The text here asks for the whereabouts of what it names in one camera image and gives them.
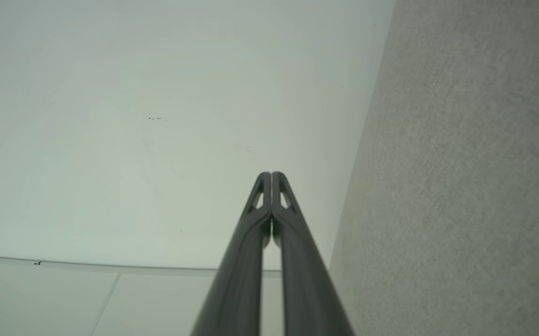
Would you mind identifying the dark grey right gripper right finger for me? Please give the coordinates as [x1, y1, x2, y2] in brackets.
[272, 171, 355, 336]

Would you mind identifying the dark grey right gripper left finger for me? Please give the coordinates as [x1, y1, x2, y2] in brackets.
[190, 171, 272, 336]

